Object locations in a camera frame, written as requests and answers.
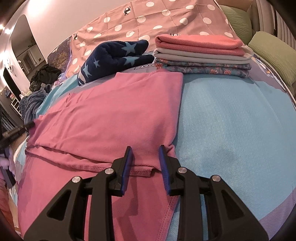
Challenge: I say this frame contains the navy star fleece garment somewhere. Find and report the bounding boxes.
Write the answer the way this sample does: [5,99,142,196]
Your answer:
[77,40,154,86]

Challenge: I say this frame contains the tan cushion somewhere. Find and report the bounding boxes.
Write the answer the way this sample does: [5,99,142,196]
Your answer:
[217,0,253,11]

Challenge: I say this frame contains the folded floral garment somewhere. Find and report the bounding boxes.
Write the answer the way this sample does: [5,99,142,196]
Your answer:
[154,58,251,78]

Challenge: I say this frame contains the folded coral pink garment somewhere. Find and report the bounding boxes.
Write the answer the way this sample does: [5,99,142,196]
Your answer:
[154,34,244,56]

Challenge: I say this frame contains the blue knit clothes pile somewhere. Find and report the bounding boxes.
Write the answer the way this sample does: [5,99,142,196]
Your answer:
[20,84,52,124]

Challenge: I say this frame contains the green pillow near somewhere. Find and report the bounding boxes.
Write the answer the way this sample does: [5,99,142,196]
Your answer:
[248,31,295,87]

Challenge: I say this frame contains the pink polka dot sheet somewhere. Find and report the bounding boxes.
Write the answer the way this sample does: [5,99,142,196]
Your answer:
[66,0,238,77]

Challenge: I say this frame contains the green pillow far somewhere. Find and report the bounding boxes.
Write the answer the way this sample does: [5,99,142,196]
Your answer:
[220,5,253,45]

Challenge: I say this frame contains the dark patterned headboard pillow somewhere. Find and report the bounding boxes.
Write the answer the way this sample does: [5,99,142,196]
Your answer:
[47,37,71,72]

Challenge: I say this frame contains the blue geometric bed blanket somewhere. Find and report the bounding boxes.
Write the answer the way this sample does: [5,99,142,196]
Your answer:
[9,52,296,241]

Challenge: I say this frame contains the green pillow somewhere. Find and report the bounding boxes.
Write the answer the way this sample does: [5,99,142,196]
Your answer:
[220,5,253,45]
[248,31,295,87]

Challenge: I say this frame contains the black clothes pile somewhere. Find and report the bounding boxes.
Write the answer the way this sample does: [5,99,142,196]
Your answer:
[29,64,62,92]

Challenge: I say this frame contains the folded white garment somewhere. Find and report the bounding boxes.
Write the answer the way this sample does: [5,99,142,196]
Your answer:
[153,46,254,65]

